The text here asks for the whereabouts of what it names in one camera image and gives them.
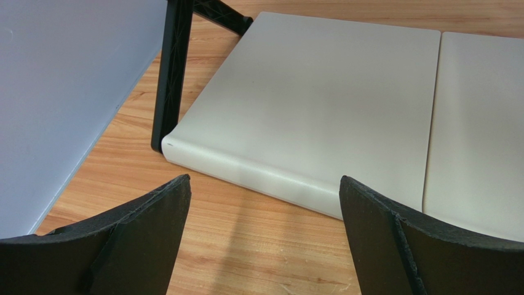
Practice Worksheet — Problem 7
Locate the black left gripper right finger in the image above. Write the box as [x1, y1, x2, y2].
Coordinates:
[339, 176, 523, 294]

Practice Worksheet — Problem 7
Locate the cream three-tier shelf rack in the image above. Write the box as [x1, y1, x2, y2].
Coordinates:
[161, 12, 523, 241]

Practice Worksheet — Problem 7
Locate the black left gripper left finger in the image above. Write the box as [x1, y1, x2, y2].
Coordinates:
[1, 175, 191, 294]

